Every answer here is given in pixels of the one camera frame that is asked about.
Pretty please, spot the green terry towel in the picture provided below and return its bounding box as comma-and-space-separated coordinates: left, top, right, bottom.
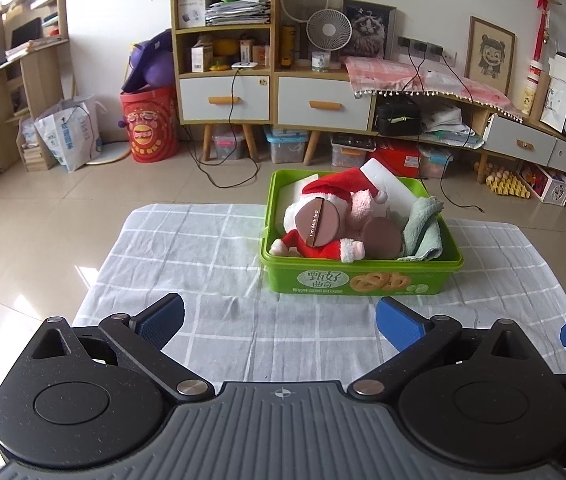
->
398, 196, 443, 261

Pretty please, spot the Santa plush toy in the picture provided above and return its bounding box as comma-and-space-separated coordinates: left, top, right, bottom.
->
269, 168, 402, 263

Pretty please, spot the white foam block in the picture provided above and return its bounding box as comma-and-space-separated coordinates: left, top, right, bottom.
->
360, 158, 417, 228

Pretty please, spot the white cloth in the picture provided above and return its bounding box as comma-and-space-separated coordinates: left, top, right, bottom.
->
277, 174, 319, 223

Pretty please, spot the grey checked tablecloth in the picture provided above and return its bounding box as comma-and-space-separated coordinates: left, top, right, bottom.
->
74, 205, 566, 385

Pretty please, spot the brown round pad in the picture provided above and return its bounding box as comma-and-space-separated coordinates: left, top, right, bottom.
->
360, 217, 403, 260

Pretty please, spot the green plastic bin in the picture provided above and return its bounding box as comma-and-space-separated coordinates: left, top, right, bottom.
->
260, 169, 464, 296

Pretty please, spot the white patterned box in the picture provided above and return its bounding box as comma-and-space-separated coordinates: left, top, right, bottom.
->
518, 162, 566, 207

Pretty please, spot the brown round cushion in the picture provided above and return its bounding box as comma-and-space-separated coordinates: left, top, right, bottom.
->
295, 197, 341, 248

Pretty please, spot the yellow egg tray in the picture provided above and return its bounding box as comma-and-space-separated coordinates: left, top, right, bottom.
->
484, 170, 531, 200

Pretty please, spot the red box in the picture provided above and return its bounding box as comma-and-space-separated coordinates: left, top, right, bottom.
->
372, 138, 421, 179

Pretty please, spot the small clear storage box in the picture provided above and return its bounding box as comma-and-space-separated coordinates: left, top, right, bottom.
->
213, 128, 246, 160

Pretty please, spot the long wooden tv stand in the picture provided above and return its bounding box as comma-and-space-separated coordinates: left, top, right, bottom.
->
372, 93, 566, 174

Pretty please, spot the red printed bucket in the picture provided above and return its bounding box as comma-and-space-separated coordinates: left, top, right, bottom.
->
120, 87, 179, 164

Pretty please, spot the white paper shopping bag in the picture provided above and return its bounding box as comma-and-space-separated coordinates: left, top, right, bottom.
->
34, 94, 102, 172

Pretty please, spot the black bag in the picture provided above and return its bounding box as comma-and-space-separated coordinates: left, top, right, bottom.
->
373, 94, 422, 136

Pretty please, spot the clear storage box blue lid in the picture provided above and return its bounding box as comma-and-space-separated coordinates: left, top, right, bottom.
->
263, 125, 309, 164

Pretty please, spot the wooden drawer cabinet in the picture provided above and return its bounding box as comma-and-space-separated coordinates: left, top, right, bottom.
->
271, 68, 375, 165

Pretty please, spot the pink checked cloth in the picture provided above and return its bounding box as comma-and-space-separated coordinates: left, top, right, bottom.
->
343, 56, 522, 122

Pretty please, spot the purple plush toy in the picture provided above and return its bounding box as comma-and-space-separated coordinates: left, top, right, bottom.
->
122, 29, 176, 93

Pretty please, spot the framed cartoon girl picture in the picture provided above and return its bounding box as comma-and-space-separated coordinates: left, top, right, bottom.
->
465, 15, 516, 94

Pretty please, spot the white cup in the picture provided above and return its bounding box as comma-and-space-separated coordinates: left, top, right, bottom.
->
311, 50, 332, 73

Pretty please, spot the framed cat picture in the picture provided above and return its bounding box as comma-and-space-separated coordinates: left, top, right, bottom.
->
341, 0, 397, 60

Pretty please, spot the wooden shelf cabinet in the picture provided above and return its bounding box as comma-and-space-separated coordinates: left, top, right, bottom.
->
171, 0, 277, 160

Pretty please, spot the small white desk fan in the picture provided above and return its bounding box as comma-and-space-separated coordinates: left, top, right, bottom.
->
306, 9, 353, 53

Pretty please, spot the wooden desk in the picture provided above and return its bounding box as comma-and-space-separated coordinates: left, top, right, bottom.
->
0, 0, 68, 171

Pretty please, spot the stack of papers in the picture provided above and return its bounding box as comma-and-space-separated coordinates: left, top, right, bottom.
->
205, 0, 271, 26

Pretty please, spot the black power cable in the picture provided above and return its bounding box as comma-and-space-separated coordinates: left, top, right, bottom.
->
182, 66, 261, 190

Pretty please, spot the wall power strip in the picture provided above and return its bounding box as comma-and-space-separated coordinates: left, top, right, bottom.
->
396, 36, 458, 66

